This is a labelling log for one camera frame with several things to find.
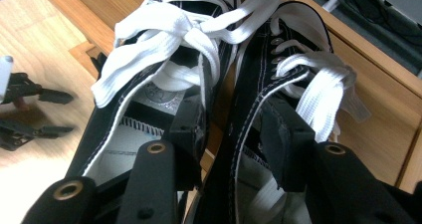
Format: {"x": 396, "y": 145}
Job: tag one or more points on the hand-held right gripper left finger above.
{"x": 189, "y": 134}

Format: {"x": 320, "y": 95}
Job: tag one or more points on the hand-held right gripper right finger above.
{"x": 285, "y": 141}

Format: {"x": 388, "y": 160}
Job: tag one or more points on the black white canvas sneaker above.
{"x": 149, "y": 35}
{"x": 258, "y": 61}

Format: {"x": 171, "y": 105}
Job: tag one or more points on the wooden shoe rack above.
{"x": 371, "y": 94}

